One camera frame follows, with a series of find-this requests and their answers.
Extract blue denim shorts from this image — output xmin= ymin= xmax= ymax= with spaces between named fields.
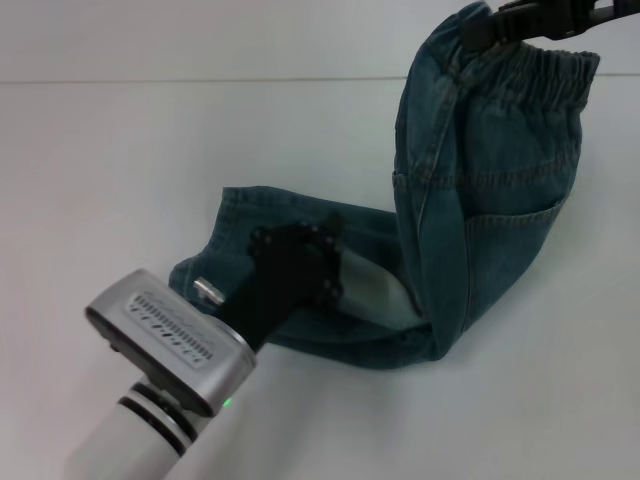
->
xmin=167 ymin=0 xmax=601 ymax=374

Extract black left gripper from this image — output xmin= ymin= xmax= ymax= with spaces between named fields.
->
xmin=219 ymin=212 xmax=346 ymax=351

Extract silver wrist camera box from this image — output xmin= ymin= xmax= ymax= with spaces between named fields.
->
xmin=84 ymin=268 xmax=257 ymax=416

